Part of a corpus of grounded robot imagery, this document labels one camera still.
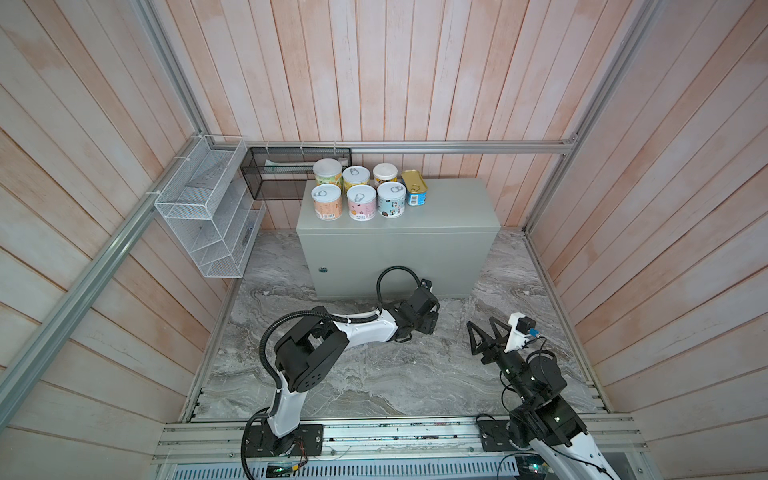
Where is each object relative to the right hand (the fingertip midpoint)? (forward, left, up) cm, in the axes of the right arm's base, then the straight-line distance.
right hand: (480, 321), depth 75 cm
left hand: (+8, +12, -14) cm, 20 cm away
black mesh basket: (+39, +56, +18) cm, 70 cm away
